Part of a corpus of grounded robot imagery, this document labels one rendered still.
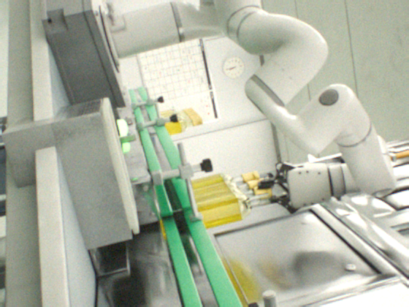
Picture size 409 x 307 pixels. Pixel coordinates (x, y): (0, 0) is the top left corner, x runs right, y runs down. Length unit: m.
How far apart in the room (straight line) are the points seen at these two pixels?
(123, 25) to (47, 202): 0.54
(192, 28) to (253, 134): 6.22
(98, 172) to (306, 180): 0.59
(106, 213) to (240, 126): 6.48
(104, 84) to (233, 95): 6.10
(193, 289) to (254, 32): 0.49
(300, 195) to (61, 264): 0.74
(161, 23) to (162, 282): 0.59
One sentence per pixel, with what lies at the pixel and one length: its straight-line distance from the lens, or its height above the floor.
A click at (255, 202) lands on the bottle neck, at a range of 1.26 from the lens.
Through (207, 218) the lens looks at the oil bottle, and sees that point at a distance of 1.23.
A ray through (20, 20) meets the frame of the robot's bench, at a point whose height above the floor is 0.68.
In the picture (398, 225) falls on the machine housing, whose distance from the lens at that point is 1.44.
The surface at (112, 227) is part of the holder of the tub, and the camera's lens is 0.91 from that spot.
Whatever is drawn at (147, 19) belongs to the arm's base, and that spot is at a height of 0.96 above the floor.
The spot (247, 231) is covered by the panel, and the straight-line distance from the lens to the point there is 1.44.
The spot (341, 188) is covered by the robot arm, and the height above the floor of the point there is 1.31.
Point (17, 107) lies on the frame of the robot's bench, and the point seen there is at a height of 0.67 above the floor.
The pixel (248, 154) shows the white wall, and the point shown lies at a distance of 7.45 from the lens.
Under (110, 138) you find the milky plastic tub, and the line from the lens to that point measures 0.87.
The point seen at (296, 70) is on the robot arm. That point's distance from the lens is 1.00.
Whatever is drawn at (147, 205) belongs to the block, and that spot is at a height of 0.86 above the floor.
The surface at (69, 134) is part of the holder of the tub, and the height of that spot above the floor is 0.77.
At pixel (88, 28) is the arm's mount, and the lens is 1.11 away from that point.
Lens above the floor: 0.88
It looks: 6 degrees up
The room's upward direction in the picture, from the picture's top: 76 degrees clockwise
